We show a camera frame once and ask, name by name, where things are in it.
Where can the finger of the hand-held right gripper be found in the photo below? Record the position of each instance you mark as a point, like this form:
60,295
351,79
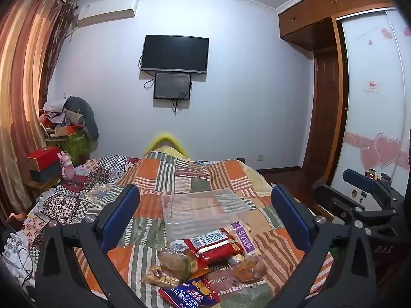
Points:
324,195
356,176

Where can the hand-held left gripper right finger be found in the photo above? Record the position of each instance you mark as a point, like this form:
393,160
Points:
289,211

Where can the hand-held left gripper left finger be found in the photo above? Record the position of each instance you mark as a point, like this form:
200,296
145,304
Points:
120,211

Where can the orange rice cracker packet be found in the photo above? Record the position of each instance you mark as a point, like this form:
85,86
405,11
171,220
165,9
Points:
173,260

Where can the clear plastic container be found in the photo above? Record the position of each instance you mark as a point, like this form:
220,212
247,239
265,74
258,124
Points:
199,208

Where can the red snack packet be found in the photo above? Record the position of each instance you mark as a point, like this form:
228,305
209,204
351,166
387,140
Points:
212,247

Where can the blue snack bag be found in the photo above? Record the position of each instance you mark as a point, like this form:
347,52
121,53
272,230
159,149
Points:
189,296

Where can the purple snack packet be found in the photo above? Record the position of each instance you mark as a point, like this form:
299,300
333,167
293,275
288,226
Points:
244,240

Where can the brown wooden door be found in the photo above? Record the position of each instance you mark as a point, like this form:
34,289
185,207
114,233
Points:
327,115

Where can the white sliding wardrobe door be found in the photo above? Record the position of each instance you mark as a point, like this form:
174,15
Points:
369,109

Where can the brown pastry packet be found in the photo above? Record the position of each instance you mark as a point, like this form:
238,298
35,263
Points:
249,268

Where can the pink rabbit toy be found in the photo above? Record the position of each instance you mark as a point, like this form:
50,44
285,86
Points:
66,166

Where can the green patterned bag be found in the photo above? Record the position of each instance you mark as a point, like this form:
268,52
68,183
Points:
77,149

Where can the tan cookie packet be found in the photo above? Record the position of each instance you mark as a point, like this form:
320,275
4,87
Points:
160,276

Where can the yellow pillow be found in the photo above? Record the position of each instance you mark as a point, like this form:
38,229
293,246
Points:
163,139

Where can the dark box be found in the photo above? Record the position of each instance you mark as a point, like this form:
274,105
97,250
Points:
45,174

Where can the red box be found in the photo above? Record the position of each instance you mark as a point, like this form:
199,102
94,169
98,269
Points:
43,157

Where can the grey cushion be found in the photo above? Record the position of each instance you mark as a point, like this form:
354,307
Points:
86,115

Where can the pile of clutter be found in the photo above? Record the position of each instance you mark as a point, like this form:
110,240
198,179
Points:
57,118

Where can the white power strip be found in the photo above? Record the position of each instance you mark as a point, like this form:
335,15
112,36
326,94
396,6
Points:
12,247

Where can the small black monitor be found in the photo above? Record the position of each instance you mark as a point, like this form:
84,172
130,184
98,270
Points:
171,85

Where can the wooden overhead cabinet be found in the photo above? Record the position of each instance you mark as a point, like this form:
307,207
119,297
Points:
308,16

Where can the striped orange curtain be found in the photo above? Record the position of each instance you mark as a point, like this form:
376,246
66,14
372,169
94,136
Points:
22,70

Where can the white air conditioner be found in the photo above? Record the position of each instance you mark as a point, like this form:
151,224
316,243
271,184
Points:
106,9

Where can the black wall television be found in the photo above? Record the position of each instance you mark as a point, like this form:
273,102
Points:
175,53

